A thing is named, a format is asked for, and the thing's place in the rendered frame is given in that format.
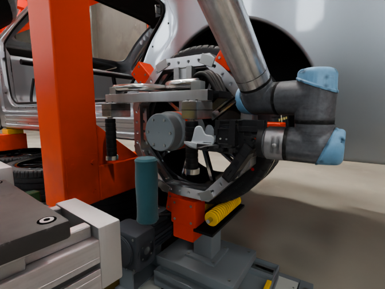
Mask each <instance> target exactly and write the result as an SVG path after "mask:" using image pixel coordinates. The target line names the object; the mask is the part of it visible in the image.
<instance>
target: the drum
mask: <svg viewBox="0 0 385 289"><path fill-rule="evenodd" d="M186 121H188V119H182V112H181V111H166V112H163V113H161V114H154V115H152V116H151V117H150V118H149V120H148V122H147V124H146V138H147V140H148V142H149V144H150V146H151V147H152V148H153V149H155V150H157V151H174V150H179V149H183V148H186V145H185V144H184V141H186V139H185V138H186V136H185V132H186V131H185V127H186V126H185V122H186ZM195 121H198V126H201V127H202V128H203V130H204V131H205V125H204V122H203V120H202V119H197V120H195Z"/></svg>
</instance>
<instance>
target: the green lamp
mask: <svg viewBox="0 0 385 289"><path fill-rule="evenodd" d="M25 193H27V194H28V195H30V196H32V197H33V198H35V199H36V200H38V201H39V202H41V196H40V192H39V191H37V190H30V191H28V192H25Z"/></svg>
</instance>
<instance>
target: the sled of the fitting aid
mask: <svg viewBox="0 0 385 289"><path fill-rule="evenodd" d="M279 267H280V266H279V265H277V264H274V263H271V262H269V261H266V260H262V259H259V258H256V259H255V261H254V263H253V264H252V266H251V267H250V270H249V271H248V273H247V274H246V276H245V278H244V279H243V281H242V283H241V284H240V286H239V287H238V289H275V287H276V284H277V282H278V277H279ZM154 284H155V285H157V286H159V287H161V288H163V289H213V288H210V287H208V286H205V285H204V284H202V283H199V282H197V281H195V280H192V279H190V278H188V277H186V276H184V275H181V274H179V273H177V272H175V271H173V270H171V269H168V268H166V267H164V266H162V265H159V266H158V267H156V268H155V269H154Z"/></svg>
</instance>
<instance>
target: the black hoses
mask: <svg viewBox="0 0 385 289"><path fill-rule="evenodd" d="M193 78H199V80H201V81H205V83H207V82H209V84H210V85H211V87H212V89H213V98H218V99H231V92H227V91H226V88H225V85H224V83H223V80H222V78H221V77H220V75H219V74H217V73H214V72H213V71H211V70H205V71H199V72H197V73H195V74H194V75H193Z"/></svg>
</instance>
